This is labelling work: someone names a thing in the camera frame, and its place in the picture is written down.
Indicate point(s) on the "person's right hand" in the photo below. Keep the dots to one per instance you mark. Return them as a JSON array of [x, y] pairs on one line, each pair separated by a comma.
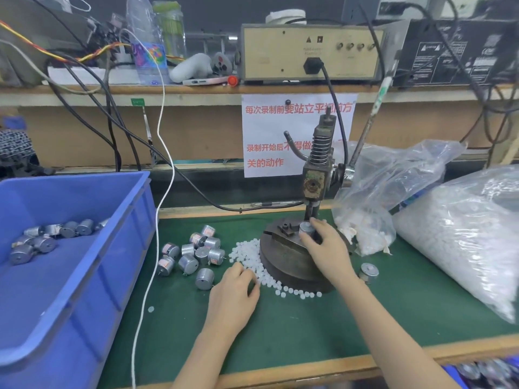
[[330, 251]]

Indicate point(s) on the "person's left hand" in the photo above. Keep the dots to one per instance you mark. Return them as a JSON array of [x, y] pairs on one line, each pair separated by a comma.
[[231, 293]]

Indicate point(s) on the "person's right thumb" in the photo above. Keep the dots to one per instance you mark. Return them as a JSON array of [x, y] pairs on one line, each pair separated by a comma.
[[307, 241]]

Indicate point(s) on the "person's left thumb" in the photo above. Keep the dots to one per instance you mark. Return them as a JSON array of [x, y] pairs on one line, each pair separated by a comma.
[[254, 288]]

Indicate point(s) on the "silver round motor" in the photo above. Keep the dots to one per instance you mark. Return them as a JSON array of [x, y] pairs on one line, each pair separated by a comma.
[[369, 273], [305, 228]]

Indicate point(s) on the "person's left forearm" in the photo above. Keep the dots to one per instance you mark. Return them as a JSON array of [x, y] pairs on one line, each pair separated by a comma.
[[204, 356]]

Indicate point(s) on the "person's right forearm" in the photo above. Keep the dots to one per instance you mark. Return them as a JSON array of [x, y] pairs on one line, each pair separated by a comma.
[[381, 328]]

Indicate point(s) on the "pile of white plastic pellets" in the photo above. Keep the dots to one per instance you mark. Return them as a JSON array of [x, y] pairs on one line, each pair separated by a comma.
[[253, 259]]

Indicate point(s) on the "black pen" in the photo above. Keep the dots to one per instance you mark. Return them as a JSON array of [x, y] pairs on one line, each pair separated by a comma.
[[277, 204]]

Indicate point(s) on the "metal hand press machine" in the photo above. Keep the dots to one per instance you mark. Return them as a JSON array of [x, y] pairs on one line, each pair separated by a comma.
[[314, 182]]

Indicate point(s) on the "green work mat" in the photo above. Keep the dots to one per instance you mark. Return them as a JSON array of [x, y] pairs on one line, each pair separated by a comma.
[[308, 328]]

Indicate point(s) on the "cluster of labelled silver motors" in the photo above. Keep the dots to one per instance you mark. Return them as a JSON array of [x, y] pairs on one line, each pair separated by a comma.
[[194, 255]]

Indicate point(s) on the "crumpled clear plastic bag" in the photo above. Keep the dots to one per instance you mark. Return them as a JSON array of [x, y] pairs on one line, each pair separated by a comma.
[[385, 186]]

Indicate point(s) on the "white paper notice red print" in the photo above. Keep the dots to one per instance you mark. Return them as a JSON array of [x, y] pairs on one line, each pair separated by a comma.
[[263, 133]]

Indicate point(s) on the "large bag of white parts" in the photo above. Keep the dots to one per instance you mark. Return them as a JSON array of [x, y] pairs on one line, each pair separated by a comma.
[[466, 234]]

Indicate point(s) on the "wooden shelf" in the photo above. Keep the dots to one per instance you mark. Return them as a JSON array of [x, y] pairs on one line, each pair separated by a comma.
[[202, 117]]

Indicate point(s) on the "white smartphone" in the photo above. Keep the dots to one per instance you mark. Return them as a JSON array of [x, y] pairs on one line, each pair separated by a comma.
[[204, 81]]

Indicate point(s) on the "beige power supply box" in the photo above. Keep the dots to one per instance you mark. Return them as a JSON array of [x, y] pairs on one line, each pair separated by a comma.
[[279, 52]]

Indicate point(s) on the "blue plastic bin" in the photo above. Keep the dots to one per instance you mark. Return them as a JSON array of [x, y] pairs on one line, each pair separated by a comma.
[[61, 291]]

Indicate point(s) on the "white rounded plastic gadget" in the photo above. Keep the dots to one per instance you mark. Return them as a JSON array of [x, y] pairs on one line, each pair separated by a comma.
[[189, 67]]

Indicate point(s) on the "heap of silver motors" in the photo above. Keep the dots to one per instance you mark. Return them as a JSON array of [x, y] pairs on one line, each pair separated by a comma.
[[44, 238]]

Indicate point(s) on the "white tape roll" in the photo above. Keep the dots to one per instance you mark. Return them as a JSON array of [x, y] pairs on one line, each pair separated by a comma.
[[286, 16]]

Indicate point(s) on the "black electronic device box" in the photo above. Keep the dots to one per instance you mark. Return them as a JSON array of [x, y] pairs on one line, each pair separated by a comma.
[[454, 52]]

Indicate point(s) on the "clear water bottle purple label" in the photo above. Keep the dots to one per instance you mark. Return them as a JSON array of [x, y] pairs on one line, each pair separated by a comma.
[[148, 56]]

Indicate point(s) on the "green tinted plastic bottle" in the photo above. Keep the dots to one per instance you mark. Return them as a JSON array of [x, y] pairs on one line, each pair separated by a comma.
[[170, 32]]

